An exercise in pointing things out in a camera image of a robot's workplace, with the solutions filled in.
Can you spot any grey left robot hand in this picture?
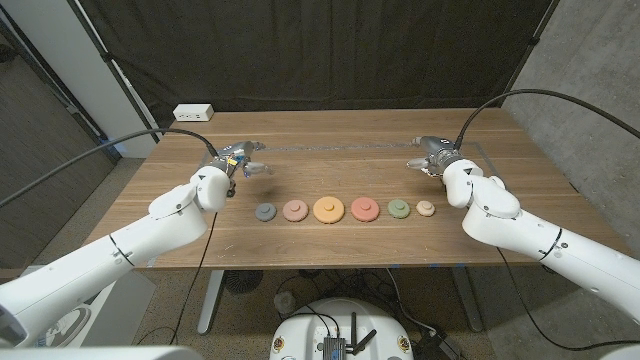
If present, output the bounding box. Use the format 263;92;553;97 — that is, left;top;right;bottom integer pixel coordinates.
209;140;275;184

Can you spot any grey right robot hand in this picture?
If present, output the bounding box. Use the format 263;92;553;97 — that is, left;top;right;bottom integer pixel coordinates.
405;135;464;179

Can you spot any green toy ring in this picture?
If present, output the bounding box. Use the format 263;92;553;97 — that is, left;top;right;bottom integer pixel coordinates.
387;198;412;220

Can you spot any red toy ring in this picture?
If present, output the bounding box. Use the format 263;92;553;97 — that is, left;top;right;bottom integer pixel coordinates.
350;196;381;224

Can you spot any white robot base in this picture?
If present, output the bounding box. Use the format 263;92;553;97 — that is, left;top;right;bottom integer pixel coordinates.
268;297;415;360

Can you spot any white power strip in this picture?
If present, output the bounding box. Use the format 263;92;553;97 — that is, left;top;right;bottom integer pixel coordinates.
172;103;215;123

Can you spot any black round floor object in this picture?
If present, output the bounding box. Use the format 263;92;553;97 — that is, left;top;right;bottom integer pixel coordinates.
223;269;265;295

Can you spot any black backdrop curtain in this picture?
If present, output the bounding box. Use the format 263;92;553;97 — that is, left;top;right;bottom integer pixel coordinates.
77;0;560;135

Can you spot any black backdrop stand pole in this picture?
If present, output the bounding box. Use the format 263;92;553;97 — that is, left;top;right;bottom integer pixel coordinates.
67;0;162;142
498;0;561;107

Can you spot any white table leg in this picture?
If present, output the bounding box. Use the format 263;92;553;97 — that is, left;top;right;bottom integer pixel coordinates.
196;269;226;336

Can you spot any grey table leg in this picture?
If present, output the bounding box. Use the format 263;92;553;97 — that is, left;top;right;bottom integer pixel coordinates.
449;266;485;334

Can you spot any grey round floor object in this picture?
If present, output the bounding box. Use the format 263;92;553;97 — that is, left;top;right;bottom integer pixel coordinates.
273;291;298;316

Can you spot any black power adapter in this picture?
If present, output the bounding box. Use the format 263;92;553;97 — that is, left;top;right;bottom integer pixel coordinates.
412;329;464;360

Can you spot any white sneaker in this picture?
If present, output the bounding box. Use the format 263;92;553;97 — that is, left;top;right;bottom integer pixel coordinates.
42;305;94;348

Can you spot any white robot torso edge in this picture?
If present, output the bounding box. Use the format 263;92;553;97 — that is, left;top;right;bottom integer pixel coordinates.
0;345;204;360

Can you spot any grey toy ring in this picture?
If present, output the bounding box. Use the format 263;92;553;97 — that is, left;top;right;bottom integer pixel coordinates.
254;202;278;223

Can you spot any pink toy ring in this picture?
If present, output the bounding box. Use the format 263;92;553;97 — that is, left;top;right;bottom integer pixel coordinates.
282;199;310;223

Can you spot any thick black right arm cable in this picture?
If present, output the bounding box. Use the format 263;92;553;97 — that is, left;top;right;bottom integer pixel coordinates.
453;88;640;150

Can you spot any orange toy ring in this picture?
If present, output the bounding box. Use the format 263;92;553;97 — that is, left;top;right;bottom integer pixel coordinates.
312;195;346;225

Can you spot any thin black left wrist cable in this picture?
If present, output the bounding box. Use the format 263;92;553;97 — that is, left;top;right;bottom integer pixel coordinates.
137;212;219;346

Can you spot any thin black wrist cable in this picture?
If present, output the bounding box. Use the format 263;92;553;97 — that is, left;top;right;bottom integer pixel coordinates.
137;212;219;346
497;247;640;352

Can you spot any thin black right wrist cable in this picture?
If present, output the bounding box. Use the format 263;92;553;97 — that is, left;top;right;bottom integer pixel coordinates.
497;247;640;352

